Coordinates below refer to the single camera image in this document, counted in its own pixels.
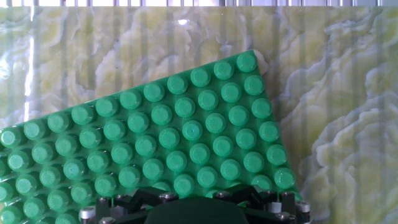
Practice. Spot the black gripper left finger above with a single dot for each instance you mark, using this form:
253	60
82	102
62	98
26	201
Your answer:
124	207

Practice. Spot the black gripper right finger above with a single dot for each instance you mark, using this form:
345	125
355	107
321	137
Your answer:
273	211

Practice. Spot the green studded baseplate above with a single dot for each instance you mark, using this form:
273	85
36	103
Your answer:
174	133

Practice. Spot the green marble pattern mat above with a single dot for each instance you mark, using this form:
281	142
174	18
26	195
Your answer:
342	93

